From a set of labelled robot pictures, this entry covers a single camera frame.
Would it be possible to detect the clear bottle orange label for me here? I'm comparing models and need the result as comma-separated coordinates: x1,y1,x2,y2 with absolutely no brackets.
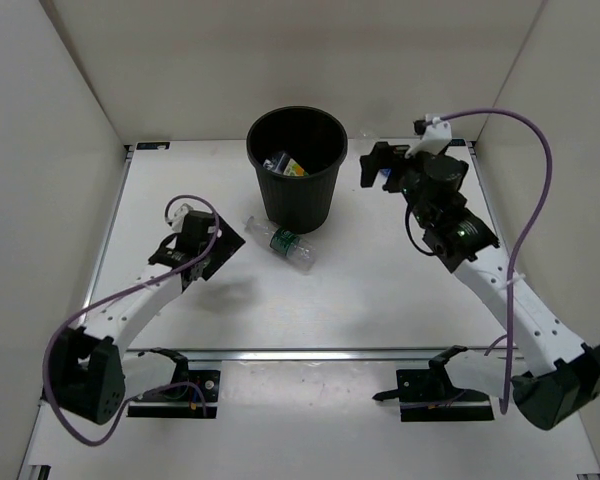
282,158,309,177

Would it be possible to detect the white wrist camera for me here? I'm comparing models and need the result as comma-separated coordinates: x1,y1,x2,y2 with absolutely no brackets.
165,203,194,233
405,114,453,158

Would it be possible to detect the clear bottle blue label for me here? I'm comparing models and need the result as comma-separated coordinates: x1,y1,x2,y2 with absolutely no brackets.
357,129,393,178

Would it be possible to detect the left blue table sticker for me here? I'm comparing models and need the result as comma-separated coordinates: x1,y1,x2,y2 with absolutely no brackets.
135,142,170,151

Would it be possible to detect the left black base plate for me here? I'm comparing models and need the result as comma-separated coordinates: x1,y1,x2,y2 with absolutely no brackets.
127,362,221,420

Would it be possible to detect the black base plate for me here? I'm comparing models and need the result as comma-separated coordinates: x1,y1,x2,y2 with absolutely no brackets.
127,362,221,420
372,369,495,423

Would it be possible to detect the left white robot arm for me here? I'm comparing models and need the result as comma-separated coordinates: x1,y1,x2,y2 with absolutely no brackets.
43,204,245,425

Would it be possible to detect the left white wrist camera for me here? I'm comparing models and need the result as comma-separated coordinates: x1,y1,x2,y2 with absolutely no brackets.
165,203,194,233

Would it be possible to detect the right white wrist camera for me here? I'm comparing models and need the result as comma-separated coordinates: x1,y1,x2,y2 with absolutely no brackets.
405,114,453,158

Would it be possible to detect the black plastic waste bin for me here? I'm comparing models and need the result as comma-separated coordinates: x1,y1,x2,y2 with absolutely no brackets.
246,106,348,234

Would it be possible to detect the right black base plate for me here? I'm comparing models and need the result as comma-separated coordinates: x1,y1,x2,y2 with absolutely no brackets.
372,369,495,423

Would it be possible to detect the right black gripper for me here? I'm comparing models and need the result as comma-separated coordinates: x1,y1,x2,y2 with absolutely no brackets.
361,143,437,231

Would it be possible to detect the clear bottle green label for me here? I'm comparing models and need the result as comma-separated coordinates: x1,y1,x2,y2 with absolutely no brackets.
244,216,317,271

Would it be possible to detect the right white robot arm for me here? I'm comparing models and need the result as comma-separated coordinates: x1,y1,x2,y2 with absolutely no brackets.
360,141,600,430

